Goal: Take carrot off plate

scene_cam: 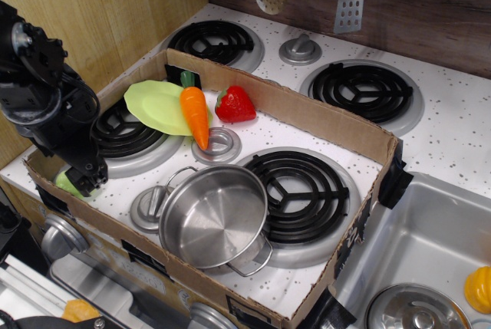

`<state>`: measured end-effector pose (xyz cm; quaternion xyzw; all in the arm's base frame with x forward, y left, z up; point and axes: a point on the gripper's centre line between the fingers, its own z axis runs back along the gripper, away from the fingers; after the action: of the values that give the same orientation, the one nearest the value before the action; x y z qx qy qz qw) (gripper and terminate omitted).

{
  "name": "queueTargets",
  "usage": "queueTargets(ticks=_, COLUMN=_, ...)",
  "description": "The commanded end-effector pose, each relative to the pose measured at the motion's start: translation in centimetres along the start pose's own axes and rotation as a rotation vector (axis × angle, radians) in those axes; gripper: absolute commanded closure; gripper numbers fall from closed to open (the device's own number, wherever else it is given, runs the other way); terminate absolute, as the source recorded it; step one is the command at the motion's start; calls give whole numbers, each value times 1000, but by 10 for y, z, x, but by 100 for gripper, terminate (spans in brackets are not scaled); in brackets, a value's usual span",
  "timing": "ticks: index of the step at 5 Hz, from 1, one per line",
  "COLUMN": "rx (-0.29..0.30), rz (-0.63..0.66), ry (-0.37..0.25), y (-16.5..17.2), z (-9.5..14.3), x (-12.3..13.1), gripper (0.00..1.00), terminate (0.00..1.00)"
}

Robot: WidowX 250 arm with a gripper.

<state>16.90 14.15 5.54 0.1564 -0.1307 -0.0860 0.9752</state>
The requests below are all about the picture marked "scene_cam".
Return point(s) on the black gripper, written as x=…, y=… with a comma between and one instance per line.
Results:
x=88, y=170

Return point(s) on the orange toy carrot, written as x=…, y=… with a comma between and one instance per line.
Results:
x=194, y=109

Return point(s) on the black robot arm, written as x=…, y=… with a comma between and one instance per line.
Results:
x=47, y=100

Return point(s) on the light green toy plate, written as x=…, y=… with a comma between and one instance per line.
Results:
x=157, y=105

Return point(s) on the green toy lettuce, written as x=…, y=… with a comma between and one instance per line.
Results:
x=62, y=181

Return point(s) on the front left black burner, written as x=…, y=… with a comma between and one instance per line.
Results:
x=129, y=147

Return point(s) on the grey oven front knob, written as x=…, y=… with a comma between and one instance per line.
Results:
x=61, y=238

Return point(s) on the grey oven knob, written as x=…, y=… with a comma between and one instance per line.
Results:
x=203, y=316
x=61, y=238

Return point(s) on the grey front stove knob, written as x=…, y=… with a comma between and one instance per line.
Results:
x=146, y=209

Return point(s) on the grey stove knob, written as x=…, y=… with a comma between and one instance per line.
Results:
x=146, y=209
x=300, y=51
x=223, y=147

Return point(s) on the orange toy food piece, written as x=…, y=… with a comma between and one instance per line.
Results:
x=79, y=310

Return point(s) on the stainless steel pot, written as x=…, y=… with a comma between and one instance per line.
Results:
x=216, y=218

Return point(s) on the grey centre stove knob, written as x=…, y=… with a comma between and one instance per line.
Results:
x=223, y=147

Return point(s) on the red toy strawberry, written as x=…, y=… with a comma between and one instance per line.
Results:
x=233, y=105

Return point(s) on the grey lower oven knob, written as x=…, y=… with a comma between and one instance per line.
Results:
x=203, y=316

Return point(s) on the brown cardboard fence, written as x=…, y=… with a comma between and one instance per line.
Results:
x=273, y=297

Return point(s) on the back left black burner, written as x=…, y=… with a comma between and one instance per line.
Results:
x=224, y=42

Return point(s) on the front right black burner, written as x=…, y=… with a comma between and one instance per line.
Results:
x=311, y=200

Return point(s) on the grey back stove knob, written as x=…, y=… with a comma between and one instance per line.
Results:
x=300, y=51

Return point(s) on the hanging metal slotted spatula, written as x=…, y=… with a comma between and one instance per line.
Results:
x=348, y=17

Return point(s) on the silver pot lid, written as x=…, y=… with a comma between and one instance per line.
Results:
x=414, y=306

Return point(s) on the grey toy sink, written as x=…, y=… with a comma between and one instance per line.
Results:
x=436, y=235

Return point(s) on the yellow toy pepper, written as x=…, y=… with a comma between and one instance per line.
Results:
x=477, y=290

